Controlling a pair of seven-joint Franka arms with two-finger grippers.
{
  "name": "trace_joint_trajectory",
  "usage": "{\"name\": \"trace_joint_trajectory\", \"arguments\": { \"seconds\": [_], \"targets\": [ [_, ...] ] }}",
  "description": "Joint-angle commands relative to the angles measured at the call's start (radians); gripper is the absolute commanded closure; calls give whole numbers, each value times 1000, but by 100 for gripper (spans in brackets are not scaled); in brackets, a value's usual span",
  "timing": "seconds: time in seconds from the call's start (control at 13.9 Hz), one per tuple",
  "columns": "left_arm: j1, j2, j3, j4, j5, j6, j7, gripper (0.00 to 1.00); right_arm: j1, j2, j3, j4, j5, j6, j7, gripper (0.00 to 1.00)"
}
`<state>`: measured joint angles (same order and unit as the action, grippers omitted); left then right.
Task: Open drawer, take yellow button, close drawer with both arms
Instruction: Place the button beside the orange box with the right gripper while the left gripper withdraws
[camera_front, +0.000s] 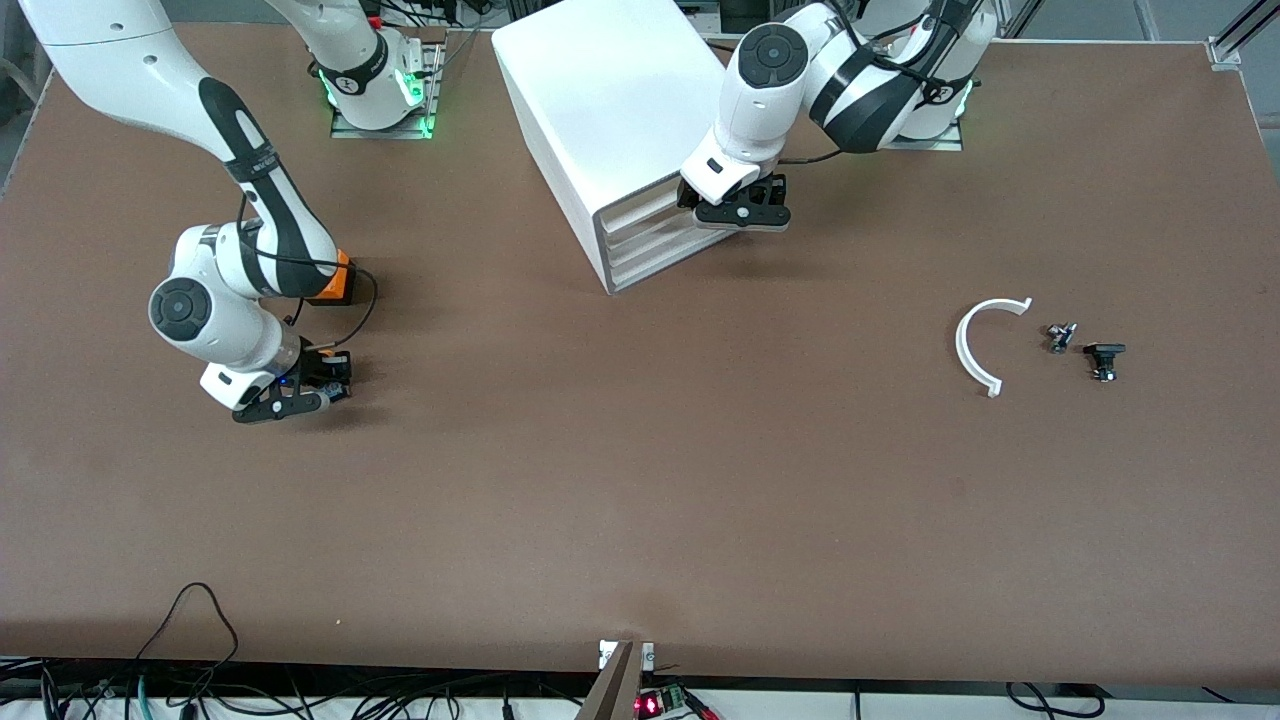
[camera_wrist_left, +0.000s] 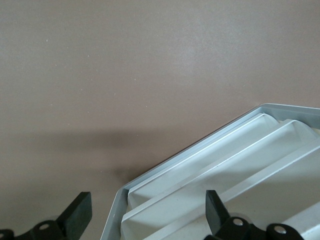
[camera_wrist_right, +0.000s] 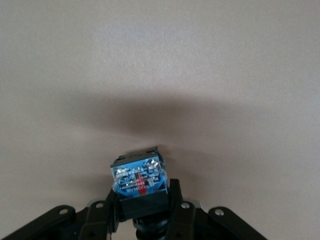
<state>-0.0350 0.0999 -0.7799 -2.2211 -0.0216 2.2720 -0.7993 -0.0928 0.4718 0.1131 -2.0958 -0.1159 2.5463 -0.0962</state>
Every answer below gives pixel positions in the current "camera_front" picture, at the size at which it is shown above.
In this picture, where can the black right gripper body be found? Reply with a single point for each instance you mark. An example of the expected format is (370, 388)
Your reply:
(318, 368)

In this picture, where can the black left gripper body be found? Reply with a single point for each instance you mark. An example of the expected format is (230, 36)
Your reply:
(767, 190)

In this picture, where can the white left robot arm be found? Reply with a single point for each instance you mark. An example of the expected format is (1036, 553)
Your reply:
(860, 90)

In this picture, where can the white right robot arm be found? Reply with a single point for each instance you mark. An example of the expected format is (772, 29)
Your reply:
(130, 70)

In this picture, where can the orange box with hole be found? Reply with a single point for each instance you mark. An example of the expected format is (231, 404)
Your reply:
(340, 280)

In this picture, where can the white curved plastic arc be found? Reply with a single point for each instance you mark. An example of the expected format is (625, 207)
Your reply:
(962, 345)

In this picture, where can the small grey metal part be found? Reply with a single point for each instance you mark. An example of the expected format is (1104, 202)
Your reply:
(1060, 338)

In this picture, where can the small black plastic part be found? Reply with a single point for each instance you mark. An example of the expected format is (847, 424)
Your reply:
(1104, 352)

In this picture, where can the circuit board with red light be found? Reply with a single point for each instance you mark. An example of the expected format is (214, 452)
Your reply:
(660, 702)

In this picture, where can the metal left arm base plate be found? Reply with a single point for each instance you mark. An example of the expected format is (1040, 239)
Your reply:
(940, 144)

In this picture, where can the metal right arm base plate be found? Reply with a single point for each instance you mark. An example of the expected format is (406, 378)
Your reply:
(432, 90)

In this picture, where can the aluminium frame profile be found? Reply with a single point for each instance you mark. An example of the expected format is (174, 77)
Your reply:
(1235, 45)

